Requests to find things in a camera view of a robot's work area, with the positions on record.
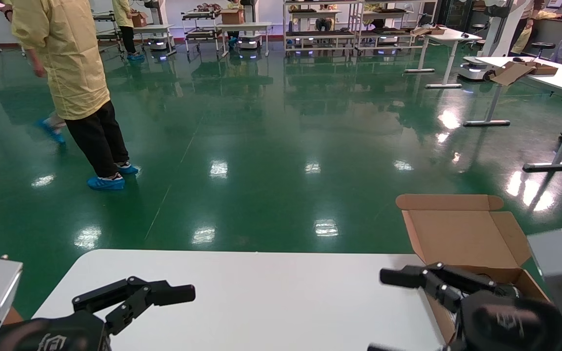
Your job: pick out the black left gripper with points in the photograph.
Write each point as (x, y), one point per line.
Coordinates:
(56, 334)

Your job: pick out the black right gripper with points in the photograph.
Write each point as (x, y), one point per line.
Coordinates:
(510, 324)

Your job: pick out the brown cardboard storage box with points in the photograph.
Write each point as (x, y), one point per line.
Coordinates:
(461, 234)

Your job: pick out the white robot base blue lights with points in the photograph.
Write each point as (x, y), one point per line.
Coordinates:
(158, 43)
(249, 42)

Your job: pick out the open flat cardboard box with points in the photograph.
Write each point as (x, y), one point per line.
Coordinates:
(515, 73)

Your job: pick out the small carried cardboard box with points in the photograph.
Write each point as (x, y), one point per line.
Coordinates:
(139, 19)

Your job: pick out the tall person yellow coat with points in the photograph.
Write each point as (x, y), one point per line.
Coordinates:
(66, 58)

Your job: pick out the metal trolley with brown items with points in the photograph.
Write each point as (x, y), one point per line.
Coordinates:
(202, 34)

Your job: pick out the small white table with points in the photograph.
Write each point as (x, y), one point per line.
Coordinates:
(156, 28)

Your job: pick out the metal trolley cart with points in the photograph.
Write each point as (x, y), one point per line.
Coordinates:
(108, 34)

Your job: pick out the white table with thin legs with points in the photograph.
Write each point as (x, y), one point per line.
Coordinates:
(244, 25)

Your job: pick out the person yellow coat black trousers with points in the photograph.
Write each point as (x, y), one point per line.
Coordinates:
(126, 19)

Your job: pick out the white desk with T legs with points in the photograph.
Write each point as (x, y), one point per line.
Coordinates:
(456, 35)

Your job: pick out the metal shelf rack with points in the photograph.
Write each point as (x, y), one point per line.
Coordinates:
(320, 34)
(388, 34)

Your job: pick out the black stool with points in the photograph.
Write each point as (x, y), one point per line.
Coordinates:
(542, 45)

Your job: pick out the tall white robot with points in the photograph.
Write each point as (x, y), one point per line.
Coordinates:
(498, 29)

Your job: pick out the person light top black trousers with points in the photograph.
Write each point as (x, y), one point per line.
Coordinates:
(526, 29)

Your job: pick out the seated person yellow coat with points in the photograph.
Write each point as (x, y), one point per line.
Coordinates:
(549, 14)

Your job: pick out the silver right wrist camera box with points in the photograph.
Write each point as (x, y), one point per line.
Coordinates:
(554, 263)

